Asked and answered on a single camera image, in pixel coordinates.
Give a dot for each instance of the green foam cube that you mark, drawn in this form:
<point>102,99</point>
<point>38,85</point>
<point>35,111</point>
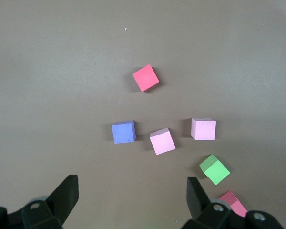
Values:
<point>214,169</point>

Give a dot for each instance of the pink foam cube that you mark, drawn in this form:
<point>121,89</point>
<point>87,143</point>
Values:
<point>162,141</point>
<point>203,128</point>

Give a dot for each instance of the red foam cube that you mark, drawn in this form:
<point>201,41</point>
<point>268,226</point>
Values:
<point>231,200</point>
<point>146,77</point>

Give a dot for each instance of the brown table mat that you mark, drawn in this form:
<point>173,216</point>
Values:
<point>62,95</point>

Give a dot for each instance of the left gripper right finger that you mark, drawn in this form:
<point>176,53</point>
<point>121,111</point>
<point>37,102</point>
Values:
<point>195,198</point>

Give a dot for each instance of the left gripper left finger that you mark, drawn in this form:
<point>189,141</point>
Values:
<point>64,195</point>

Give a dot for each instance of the purple foam cube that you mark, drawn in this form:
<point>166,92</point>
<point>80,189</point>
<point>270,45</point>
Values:
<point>123,131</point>

